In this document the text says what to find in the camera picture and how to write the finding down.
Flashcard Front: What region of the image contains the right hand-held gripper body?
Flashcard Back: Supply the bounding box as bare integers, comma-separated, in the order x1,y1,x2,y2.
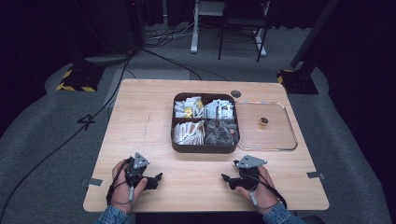
233,154,268,191

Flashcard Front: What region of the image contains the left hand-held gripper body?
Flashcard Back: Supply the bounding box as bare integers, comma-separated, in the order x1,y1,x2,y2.
125,152,150,189

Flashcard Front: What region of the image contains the person's left hand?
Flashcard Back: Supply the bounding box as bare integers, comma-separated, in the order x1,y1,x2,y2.
110,159,149,215

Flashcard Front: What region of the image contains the person's right hand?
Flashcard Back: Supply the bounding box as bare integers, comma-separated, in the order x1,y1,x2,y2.
234,164,280,216

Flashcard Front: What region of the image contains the brown four-compartment box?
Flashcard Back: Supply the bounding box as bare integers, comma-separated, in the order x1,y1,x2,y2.
170,91,241,154

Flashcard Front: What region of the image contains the pile of clear dark sachets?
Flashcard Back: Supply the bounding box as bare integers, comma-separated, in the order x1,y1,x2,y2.
204,119,240,147

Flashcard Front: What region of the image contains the clear box lid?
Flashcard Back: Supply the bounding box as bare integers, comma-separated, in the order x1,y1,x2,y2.
235,100,299,152

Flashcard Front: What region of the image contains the pile of brown-striped paper sachets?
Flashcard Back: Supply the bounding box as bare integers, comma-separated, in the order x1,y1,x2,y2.
172,119,206,147

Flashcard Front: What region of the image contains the pile of white dark-label packets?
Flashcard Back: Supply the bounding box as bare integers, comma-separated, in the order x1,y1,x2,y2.
204,98,235,120

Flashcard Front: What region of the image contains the pile of white yellow-label packets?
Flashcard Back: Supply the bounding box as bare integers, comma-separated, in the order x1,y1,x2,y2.
174,96,205,119

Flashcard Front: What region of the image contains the black yellow-striped stand base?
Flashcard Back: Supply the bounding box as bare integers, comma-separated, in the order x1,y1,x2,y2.
56,63,106,93
276,67,319,95

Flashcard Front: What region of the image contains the dark slanted stand pole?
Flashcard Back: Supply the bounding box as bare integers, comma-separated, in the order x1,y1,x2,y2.
290,0,341,69

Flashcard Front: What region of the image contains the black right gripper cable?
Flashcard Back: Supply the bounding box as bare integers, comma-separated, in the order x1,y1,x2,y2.
246,171,289,210

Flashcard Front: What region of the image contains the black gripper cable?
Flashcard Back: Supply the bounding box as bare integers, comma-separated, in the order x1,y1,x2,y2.
106,157,134,207
246,171,289,210

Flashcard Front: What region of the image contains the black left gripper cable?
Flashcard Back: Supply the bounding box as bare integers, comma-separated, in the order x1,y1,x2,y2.
106,157,134,207

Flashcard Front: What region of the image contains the grey metal table bracket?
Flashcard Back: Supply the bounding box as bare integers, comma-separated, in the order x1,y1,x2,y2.
306,171,327,181
81,177,104,188

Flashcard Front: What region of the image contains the long black floor cable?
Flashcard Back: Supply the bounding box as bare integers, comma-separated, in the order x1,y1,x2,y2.
0,46,139,220

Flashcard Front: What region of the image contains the bundle of floor cables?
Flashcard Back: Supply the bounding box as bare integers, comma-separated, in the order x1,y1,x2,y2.
143,21,202,49

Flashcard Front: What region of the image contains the white desk frame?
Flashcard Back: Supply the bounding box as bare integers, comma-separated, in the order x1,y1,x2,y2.
190,0,269,58

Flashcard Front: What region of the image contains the black metal chair frame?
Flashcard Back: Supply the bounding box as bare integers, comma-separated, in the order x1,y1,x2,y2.
217,0,271,63

